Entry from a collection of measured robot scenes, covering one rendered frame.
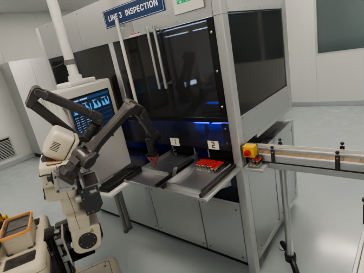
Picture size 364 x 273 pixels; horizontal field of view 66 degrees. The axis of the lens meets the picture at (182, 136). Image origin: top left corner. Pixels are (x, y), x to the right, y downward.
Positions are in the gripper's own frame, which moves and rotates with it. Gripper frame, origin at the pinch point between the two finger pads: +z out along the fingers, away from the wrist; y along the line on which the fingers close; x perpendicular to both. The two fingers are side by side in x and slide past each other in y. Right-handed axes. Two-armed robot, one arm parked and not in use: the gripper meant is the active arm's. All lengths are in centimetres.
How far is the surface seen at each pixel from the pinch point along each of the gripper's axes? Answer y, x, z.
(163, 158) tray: 17.0, 1.8, 3.9
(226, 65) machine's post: 2, -60, -61
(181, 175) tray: -11.1, -24.8, 3.1
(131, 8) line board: 19, 3, -105
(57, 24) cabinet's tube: -1, 52, -104
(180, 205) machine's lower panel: 20, -3, 47
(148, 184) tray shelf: -21.8, -5.4, 4.6
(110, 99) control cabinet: 21, 40, -46
